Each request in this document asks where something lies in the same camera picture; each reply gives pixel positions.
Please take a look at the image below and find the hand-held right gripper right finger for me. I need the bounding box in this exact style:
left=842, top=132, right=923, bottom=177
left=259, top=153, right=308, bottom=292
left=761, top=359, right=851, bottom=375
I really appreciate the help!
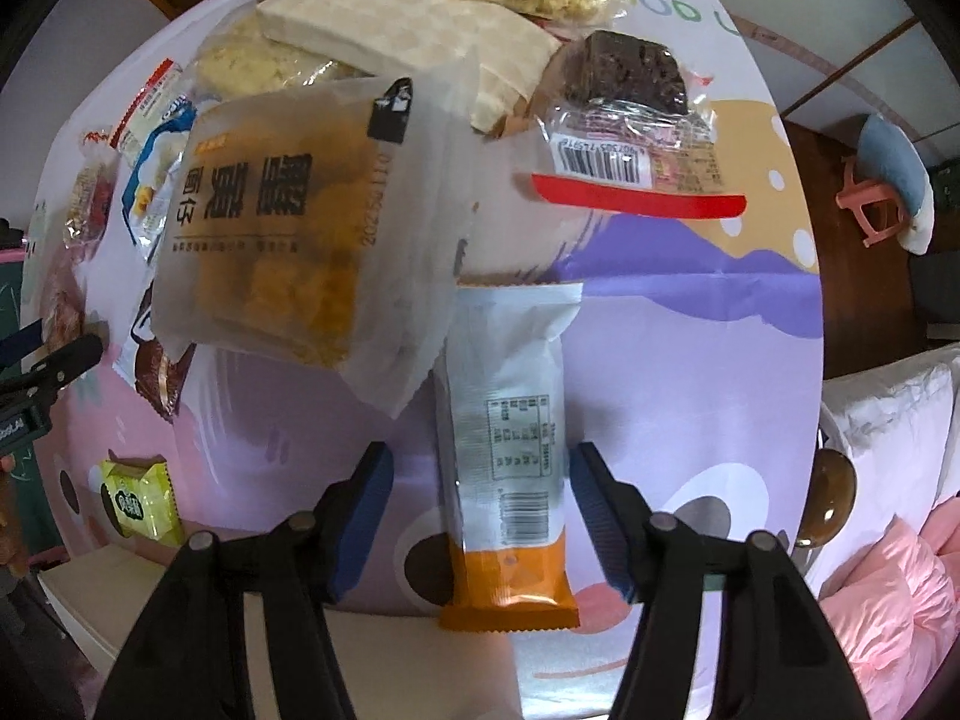
left=570, top=441, right=871, bottom=720

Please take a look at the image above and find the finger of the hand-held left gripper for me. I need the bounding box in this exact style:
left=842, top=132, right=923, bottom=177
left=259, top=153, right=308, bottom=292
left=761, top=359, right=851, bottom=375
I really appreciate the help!
left=0, top=334, right=104, bottom=407
left=0, top=320, right=44, bottom=362

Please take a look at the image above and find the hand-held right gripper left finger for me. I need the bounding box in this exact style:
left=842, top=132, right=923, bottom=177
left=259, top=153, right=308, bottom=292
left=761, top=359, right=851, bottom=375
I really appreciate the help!
left=94, top=441, right=395, bottom=720

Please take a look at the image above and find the brown white snack packet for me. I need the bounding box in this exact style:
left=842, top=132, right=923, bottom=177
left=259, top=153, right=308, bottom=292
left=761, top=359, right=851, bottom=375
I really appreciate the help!
left=112, top=277, right=197, bottom=422

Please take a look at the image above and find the orange white snack packet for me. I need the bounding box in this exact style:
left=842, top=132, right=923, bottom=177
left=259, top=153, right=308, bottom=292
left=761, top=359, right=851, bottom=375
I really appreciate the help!
left=437, top=281, right=584, bottom=632

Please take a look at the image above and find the clear nut bar packet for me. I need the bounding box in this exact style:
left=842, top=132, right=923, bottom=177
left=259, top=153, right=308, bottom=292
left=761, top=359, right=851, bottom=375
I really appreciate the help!
left=64, top=130, right=122, bottom=257

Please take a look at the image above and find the blue white snack packet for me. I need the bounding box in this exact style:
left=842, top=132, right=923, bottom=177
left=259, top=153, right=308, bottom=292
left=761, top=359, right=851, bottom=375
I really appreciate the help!
left=120, top=94, right=200, bottom=265

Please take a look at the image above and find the translucent yellow cake packet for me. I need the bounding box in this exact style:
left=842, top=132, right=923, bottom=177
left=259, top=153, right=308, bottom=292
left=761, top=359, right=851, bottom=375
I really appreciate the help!
left=150, top=75, right=481, bottom=421

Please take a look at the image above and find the brownie packet with red edge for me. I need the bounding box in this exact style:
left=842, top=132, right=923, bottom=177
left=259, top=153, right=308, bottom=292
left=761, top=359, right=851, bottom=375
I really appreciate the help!
left=512, top=30, right=749, bottom=220

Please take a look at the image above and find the soda cracker packet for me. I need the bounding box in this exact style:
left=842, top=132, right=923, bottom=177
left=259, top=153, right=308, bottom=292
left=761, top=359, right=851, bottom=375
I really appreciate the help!
left=255, top=0, right=481, bottom=70
left=420, top=0, right=563, bottom=140

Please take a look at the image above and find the green snack packet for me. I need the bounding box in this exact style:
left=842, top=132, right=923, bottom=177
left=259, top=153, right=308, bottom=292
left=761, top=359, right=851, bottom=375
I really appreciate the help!
left=101, top=454, right=185, bottom=548

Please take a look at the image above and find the printed cartoon tablecloth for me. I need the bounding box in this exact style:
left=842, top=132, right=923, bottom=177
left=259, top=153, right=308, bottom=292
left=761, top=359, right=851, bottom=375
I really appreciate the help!
left=22, top=0, right=826, bottom=720

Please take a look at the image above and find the red white snack packet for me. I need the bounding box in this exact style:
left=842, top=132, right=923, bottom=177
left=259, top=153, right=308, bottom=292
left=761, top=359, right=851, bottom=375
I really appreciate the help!
left=109, top=60, right=185, bottom=160

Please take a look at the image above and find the white pillow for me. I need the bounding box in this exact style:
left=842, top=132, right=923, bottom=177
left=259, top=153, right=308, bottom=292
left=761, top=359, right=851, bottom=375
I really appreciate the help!
left=821, top=360, right=960, bottom=533

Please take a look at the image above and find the pink plastic stool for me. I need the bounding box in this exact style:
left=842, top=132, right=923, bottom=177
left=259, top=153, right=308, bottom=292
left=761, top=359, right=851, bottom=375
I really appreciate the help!
left=836, top=157, right=913, bottom=248
left=855, top=114, right=935, bottom=253

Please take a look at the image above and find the green chalkboard with pink frame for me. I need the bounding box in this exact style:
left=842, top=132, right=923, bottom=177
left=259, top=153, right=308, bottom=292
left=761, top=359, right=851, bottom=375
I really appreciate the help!
left=0, top=244, right=65, bottom=563

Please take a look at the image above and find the carved wooden chair post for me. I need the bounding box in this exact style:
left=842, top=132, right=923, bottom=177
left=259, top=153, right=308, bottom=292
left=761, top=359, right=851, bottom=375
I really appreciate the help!
left=795, top=446, right=858, bottom=550

